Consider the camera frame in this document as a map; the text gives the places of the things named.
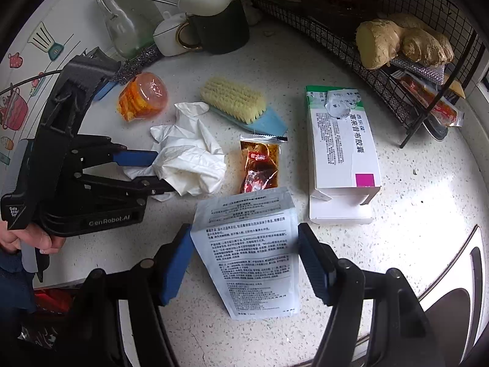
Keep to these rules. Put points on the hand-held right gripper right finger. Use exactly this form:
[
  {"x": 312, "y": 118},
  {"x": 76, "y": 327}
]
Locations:
[{"x": 315, "y": 263}]

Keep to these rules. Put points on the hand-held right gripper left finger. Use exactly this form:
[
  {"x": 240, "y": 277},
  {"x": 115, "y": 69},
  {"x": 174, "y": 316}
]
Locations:
[{"x": 175, "y": 267}]

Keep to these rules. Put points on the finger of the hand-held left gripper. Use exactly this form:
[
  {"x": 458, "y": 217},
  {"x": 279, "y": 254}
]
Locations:
[
  {"x": 135, "y": 158},
  {"x": 152, "y": 187}
]

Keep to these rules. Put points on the white disposable glove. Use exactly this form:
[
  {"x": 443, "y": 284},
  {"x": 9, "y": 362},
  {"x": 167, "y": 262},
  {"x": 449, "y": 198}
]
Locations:
[{"x": 191, "y": 168}]

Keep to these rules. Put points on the orange snack packet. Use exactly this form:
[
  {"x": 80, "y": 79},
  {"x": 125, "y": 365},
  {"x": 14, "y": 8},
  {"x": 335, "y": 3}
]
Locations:
[{"x": 143, "y": 95}]

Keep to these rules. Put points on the white printed sachet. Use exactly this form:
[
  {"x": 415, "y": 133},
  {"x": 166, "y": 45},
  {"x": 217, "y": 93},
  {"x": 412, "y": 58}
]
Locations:
[{"x": 244, "y": 260}]

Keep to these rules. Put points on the white and green medicine box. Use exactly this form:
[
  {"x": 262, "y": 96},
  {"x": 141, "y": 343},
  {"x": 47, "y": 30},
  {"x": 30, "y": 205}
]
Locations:
[{"x": 336, "y": 153}]

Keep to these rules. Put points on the person's left hand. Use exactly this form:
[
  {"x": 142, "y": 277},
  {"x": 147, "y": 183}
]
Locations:
[{"x": 34, "y": 239}]

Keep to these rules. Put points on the grey steel scourer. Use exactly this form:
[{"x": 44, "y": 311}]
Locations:
[{"x": 137, "y": 65}]

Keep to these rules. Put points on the brown sauce sachet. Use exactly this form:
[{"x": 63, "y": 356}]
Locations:
[{"x": 259, "y": 168}]

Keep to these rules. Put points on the clear glass bottle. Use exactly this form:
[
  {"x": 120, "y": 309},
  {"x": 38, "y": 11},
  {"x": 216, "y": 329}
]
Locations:
[{"x": 122, "y": 26}]

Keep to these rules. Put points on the stainless steel sink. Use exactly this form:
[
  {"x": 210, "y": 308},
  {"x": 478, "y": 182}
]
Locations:
[{"x": 450, "y": 313}]

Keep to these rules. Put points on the dark green utensil holder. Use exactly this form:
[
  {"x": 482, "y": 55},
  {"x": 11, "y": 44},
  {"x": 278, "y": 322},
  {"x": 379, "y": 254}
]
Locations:
[{"x": 221, "y": 34}]

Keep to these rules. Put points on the metal utensil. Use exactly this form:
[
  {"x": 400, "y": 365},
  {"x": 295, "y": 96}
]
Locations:
[{"x": 152, "y": 0}]

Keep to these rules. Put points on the red sauce packet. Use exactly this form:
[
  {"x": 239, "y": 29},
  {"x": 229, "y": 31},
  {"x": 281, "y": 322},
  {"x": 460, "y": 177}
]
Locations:
[{"x": 428, "y": 99}]

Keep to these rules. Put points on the ginger root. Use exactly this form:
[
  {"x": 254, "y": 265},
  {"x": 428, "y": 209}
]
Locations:
[{"x": 382, "y": 42}]

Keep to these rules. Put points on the dried red chillies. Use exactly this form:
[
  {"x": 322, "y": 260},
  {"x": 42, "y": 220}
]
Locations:
[{"x": 336, "y": 0}]

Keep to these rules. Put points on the cartoon wall sticker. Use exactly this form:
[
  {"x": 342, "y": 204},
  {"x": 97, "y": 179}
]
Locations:
[{"x": 49, "y": 46}]

